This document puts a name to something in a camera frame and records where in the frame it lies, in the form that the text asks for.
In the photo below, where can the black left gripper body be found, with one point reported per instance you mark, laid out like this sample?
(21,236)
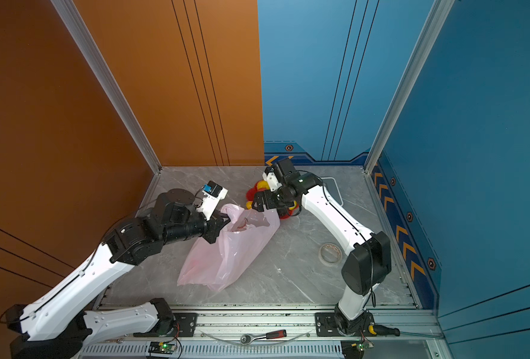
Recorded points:
(210,226)

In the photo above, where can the pink plastic bag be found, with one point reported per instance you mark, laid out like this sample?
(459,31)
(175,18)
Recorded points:
(217,266)

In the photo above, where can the red flower-shaped bowl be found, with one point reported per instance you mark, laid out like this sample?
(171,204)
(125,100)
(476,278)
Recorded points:
(262,186)

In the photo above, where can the aluminium corner post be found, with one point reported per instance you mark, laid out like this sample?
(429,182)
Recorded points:
(81,35)
(434,23)

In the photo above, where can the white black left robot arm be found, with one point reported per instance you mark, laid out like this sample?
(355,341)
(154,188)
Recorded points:
(58,324)

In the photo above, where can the white tape roll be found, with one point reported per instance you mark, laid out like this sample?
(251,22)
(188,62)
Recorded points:
(330,254)

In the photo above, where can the white grey tissue box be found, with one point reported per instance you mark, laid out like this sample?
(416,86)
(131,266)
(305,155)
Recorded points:
(333,189)

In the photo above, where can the aluminium corner post left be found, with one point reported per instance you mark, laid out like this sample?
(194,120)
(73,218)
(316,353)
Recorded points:
(81,35)

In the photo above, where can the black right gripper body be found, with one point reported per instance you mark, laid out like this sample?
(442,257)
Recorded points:
(275,200)

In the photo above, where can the red handled ratchet wrench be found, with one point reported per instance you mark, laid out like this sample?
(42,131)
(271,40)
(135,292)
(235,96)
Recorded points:
(248,339)

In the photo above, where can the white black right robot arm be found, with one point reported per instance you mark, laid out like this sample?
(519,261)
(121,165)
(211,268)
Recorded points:
(368,254)

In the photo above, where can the green circuit board left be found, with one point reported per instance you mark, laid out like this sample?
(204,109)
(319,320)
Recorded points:
(163,348)

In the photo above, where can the yellow black screwdriver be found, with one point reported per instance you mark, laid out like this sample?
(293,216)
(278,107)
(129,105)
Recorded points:
(381,330)

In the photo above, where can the circuit board right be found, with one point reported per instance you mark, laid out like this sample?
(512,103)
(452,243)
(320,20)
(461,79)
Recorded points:
(355,349)

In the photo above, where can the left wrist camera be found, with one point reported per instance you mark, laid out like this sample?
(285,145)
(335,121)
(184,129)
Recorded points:
(212,194)

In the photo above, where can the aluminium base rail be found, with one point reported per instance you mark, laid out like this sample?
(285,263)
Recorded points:
(215,332)

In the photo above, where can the aluminium corner post right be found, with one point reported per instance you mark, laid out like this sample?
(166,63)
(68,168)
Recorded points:
(434,23)

